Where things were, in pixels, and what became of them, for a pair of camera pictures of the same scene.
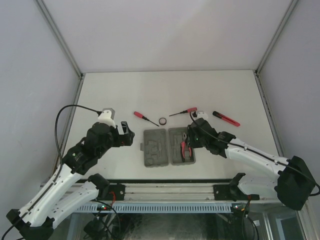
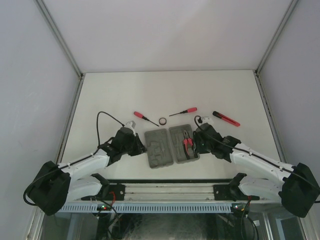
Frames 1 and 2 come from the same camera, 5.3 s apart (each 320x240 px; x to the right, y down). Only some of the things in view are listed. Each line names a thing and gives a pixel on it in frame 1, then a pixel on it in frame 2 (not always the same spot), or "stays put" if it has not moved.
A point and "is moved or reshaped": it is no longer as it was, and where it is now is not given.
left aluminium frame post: (77, 91) stays put
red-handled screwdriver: (140, 115) stays put
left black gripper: (125, 139) -> (139, 148)
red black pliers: (184, 147) is moved or reshaped
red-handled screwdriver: (188, 111) stays put
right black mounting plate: (232, 193) stays put
